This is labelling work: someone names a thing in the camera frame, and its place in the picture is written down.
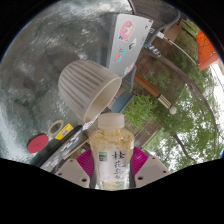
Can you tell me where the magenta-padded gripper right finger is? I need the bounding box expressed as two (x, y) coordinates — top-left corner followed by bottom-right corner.
(129, 146), (172, 189)

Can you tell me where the small tape roll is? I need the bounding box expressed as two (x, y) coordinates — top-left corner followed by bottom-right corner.
(47, 119), (65, 137)

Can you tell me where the black laptop with stickers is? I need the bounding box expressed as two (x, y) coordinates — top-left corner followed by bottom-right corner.
(29, 124), (89, 171)

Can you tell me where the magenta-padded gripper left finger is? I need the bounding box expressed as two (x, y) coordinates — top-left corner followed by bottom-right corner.
(54, 147), (98, 190)

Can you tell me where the white ribbed mug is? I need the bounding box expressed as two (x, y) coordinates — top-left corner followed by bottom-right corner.
(57, 59), (123, 124)

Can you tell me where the grey wicker chair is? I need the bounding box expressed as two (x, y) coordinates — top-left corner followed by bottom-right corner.
(128, 0), (183, 38)

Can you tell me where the wooden globe lamp post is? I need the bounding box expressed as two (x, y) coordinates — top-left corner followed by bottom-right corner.
(134, 73), (178, 115)

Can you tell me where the flat round red coaster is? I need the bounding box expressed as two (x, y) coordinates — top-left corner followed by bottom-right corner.
(27, 133), (50, 154)

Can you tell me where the small yellow card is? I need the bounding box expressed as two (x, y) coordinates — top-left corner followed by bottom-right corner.
(54, 123), (74, 141)

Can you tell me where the clear white-capped drink bottle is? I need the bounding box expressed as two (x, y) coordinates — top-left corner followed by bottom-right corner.
(88, 112), (136, 191)

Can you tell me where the silver laptop with stickers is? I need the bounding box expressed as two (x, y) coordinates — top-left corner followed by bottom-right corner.
(105, 13), (154, 79)

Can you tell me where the blue yellow striped cone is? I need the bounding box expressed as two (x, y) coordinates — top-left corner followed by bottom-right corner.
(145, 43), (162, 56)

